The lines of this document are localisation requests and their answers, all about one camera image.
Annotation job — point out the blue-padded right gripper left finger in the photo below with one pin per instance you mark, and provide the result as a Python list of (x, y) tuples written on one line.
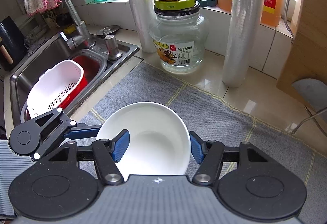
[(108, 152)]

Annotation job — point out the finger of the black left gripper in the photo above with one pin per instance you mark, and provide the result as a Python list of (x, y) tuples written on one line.
[(39, 136)]

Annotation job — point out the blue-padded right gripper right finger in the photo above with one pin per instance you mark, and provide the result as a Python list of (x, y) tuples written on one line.
[(208, 154)]

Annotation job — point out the plain white bowl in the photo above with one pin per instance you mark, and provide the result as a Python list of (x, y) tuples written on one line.
[(159, 139)]

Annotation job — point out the steel kitchen faucet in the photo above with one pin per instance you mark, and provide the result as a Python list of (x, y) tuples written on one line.
[(83, 37)]

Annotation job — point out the grey checked cloth mat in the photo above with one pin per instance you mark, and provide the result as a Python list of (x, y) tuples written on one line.
[(211, 118)]

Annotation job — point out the red basin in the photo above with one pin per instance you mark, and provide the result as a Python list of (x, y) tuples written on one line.
[(81, 73)]

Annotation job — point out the steel sink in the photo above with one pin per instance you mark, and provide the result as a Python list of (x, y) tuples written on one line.
[(56, 76)]

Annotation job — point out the soap dispenser pump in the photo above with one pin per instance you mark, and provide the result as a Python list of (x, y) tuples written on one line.
[(114, 53)]

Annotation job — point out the sink drain stopper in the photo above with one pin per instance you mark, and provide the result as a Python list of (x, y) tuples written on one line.
[(109, 30)]

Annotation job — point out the clear glass jar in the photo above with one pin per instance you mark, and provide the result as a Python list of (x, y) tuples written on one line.
[(179, 33)]

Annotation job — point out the wooden cutting board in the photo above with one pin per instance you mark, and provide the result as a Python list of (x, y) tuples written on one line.
[(307, 57)]

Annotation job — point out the cling film roll right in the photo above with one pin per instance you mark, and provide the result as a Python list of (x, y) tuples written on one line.
[(244, 24)]

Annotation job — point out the metal wire rack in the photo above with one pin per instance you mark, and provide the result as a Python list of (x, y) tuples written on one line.
[(307, 58)]

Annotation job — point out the kitchen knife black handle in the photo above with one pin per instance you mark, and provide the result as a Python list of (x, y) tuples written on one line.
[(313, 91)]

